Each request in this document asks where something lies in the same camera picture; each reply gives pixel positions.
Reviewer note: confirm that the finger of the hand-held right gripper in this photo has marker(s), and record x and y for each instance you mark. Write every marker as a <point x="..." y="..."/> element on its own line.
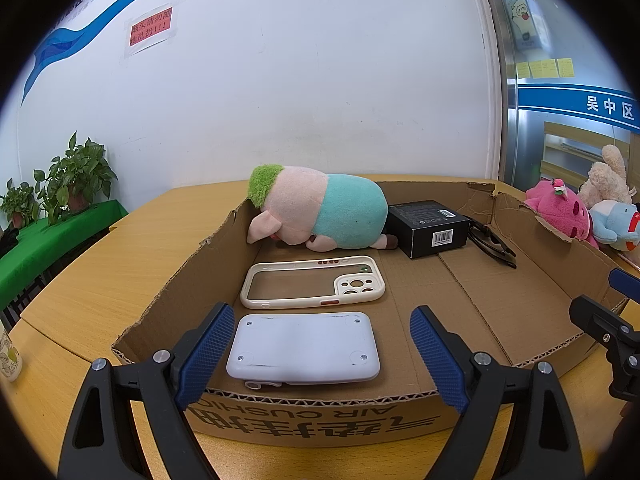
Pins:
<point x="627" y="285"/>
<point x="600" y="322"/>

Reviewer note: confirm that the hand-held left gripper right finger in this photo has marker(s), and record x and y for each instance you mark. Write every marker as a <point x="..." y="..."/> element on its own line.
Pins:
<point x="437" y="355"/>

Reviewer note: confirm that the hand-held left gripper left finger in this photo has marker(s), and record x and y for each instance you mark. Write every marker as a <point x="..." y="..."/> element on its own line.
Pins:
<point x="207" y="350"/>

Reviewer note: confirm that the brown cardboard box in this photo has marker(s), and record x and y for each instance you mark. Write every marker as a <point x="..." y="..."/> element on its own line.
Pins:
<point x="500" y="310"/>

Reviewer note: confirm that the white rectangular device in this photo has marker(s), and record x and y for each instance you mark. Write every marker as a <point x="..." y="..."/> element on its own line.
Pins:
<point x="300" y="347"/>

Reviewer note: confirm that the cream phone case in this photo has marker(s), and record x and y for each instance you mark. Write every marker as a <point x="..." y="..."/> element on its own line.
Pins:
<point x="360" y="287"/>

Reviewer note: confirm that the black sunglasses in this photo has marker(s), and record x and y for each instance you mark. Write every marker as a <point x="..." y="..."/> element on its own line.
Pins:
<point x="492" y="245"/>

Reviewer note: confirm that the black packaging box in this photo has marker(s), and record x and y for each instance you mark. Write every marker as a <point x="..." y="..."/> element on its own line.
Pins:
<point x="425" y="230"/>

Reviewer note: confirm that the wooden desktop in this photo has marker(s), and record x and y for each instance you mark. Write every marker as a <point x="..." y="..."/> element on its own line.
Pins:
<point x="100" y="280"/>

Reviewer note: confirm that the light blue plush toy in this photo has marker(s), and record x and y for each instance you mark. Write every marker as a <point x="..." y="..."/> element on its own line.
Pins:
<point x="617" y="225"/>

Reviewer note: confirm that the pink plush toy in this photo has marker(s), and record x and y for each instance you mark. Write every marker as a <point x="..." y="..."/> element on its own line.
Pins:
<point x="560" y="210"/>

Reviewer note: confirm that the beige plush toy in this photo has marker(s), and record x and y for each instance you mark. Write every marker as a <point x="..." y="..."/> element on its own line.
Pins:
<point x="607" y="180"/>

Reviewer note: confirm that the pig plush toy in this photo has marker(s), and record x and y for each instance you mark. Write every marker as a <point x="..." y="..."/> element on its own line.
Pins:
<point x="330" y="205"/>

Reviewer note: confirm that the blue band door sticker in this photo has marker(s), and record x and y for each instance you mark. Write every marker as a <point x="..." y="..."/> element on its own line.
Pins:
<point x="575" y="105"/>

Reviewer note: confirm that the green cloth covered table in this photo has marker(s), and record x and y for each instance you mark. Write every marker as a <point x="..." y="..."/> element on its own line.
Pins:
<point x="55" y="240"/>

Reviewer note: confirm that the large potted plant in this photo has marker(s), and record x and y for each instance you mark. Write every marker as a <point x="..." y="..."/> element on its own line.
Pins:
<point x="75" y="175"/>

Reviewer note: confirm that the yellow sticky note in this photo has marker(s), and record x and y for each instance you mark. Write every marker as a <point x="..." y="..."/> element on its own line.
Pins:
<point x="565" y="67"/>
<point x="524" y="70"/>
<point x="544" y="68"/>

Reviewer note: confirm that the black object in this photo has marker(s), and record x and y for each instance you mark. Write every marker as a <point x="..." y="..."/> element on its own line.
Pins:
<point x="7" y="241"/>

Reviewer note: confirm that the small potted plant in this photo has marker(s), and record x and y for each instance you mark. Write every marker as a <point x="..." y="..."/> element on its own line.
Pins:
<point x="17" y="205"/>

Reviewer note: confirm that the cartoon poster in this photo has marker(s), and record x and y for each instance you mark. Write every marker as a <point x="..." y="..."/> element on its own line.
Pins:
<point x="525" y="15"/>

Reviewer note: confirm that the metal door frame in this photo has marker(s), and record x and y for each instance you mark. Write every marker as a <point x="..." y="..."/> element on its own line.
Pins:
<point x="500" y="110"/>

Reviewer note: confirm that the red wall sign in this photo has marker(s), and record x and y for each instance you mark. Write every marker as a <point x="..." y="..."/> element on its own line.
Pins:
<point x="151" y="31"/>

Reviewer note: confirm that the blue wave wall decal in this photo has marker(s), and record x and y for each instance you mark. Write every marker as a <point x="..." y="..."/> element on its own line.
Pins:
<point x="70" y="40"/>

